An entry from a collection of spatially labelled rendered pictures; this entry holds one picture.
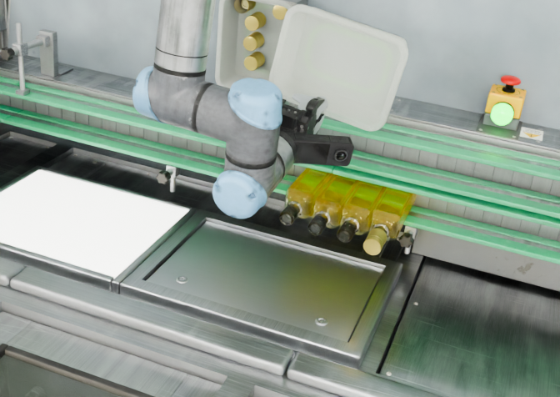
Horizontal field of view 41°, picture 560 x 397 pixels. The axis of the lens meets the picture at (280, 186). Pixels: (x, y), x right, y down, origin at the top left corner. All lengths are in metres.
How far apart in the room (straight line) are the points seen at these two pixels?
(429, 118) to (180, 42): 0.69
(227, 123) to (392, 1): 0.70
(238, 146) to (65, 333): 0.53
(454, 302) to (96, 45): 1.07
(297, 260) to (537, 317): 0.49
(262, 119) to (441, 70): 0.71
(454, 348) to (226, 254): 0.48
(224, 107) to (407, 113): 0.63
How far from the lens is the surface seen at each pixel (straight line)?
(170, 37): 1.07
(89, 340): 1.40
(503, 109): 1.58
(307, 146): 1.22
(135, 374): 1.33
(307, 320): 1.39
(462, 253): 1.68
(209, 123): 1.07
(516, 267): 1.68
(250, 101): 1.03
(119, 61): 1.97
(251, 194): 1.07
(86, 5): 1.98
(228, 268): 1.52
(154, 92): 1.10
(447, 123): 1.59
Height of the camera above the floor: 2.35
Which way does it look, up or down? 59 degrees down
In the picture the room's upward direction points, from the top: 138 degrees counter-clockwise
